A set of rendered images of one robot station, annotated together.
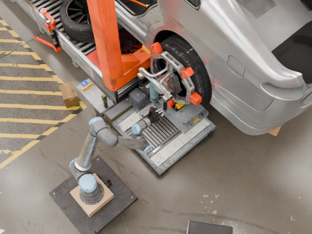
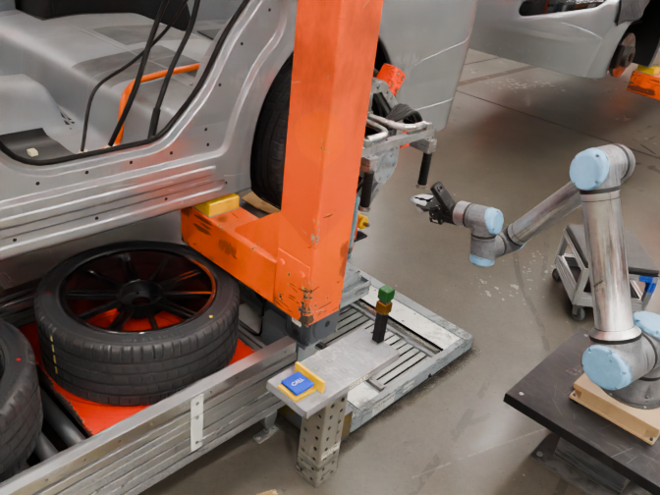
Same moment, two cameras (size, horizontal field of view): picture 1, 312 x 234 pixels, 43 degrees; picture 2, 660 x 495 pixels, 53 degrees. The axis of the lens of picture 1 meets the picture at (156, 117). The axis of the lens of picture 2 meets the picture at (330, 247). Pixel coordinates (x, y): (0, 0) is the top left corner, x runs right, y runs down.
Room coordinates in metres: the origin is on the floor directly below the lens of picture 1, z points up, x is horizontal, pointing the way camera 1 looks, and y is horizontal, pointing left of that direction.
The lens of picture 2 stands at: (2.58, 2.22, 1.78)
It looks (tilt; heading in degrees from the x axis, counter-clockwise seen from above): 30 degrees down; 262
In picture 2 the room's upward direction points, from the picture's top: 7 degrees clockwise
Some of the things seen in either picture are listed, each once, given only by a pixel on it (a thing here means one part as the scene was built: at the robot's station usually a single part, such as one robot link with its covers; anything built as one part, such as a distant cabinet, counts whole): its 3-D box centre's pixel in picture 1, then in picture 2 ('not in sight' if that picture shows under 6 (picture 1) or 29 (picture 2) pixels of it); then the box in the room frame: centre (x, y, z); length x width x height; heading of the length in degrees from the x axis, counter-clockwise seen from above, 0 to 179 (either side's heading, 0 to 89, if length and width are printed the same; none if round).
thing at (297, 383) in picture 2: (84, 84); (297, 384); (2.41, 0.75, 0.47); 0.07 x 0.07 x 0.02; 41
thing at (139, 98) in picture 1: (147, 95); (288, 311); (2.40, 0.09, 0.26); 0.42 x 0.18 x 0.35; 131
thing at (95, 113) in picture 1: (95, 105); (321, 426); (2.30, 0.66, 0.21); 0.10 x 0.10 x 0.42; 41
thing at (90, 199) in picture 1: (91, 191); (634, 374); (1.25, 0.60, 0.42); 0.19 x 0.19 x 0.10
